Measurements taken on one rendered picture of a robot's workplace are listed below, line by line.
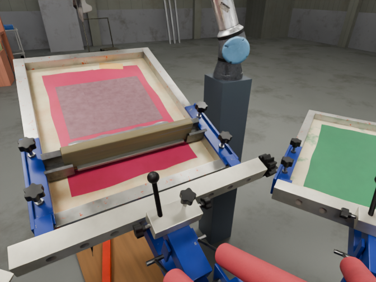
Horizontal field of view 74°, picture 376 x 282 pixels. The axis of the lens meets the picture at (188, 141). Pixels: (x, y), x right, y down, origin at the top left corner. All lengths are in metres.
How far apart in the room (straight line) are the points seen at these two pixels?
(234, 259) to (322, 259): 1.60
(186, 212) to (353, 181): 0.74
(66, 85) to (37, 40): 8.75
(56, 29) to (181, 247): 8.89
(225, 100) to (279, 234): 1.23
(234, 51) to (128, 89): 0.48
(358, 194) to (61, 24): 8.93
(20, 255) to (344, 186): 1.02
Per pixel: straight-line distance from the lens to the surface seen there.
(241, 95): 1.35
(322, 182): 1.09
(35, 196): 0.69
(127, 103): 1.04
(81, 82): 1.16
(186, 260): 0.62
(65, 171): 0.78
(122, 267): 1.89
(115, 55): 1.29
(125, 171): 0.82
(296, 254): 2.08
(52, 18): 9.31
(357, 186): 1.15
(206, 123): 0.94
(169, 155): 0.86
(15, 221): 2.51
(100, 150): 0.77
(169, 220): 0.60
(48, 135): 0.95
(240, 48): 1.14
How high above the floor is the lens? 1.57
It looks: 30 degrees down
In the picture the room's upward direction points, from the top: straight up
